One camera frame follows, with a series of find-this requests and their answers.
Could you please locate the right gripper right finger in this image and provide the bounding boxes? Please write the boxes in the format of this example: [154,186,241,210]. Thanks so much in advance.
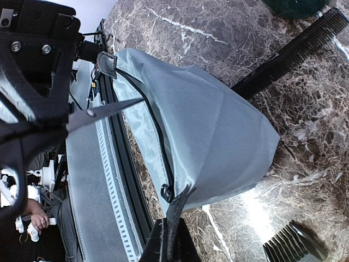
[173,218,201,262]

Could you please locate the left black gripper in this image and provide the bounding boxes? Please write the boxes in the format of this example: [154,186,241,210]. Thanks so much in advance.
[1,1,80,126]

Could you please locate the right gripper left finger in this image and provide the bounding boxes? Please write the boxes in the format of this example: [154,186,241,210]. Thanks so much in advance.
[139,218,170,262]

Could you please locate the long black-handled scissors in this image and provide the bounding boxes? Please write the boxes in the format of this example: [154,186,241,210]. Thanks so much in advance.
[1,98,144,218]

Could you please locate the black clipper guard comb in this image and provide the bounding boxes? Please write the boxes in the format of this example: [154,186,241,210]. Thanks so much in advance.
[263,221,328,262]

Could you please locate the grey zipper pouch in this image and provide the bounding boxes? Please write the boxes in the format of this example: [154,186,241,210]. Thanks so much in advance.
[97,48,280,211]

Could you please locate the person in black shirt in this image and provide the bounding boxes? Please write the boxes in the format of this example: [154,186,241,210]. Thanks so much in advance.
[0,198,66,262]

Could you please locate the dark green mug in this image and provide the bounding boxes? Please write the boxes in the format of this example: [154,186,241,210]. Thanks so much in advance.
[262,0,329,19]

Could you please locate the white slotted cable duct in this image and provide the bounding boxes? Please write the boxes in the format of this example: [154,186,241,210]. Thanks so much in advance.
[95,118,140,261]

